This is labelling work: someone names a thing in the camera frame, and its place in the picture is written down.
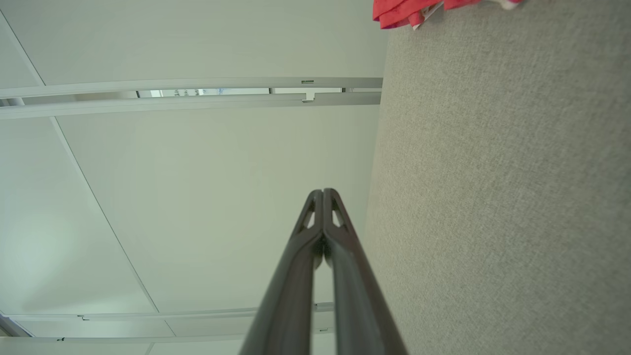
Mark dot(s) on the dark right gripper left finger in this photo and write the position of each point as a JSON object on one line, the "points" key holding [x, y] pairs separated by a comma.
{"points": [[286, 296]]}

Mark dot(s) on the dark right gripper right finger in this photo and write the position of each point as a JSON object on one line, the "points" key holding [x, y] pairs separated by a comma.
{"points": [[355, 296]]}

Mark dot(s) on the red jersey white sleeves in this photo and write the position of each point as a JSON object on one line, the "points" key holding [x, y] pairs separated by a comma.
{"points": [[404, 10]]}

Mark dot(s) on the grey partition post with latch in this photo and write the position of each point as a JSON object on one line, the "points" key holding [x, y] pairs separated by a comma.
{"points": [[197, 101]]}

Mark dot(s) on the grey partition post with brackets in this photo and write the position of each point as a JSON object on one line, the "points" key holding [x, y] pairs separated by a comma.
{"points": [[44, 315]]}

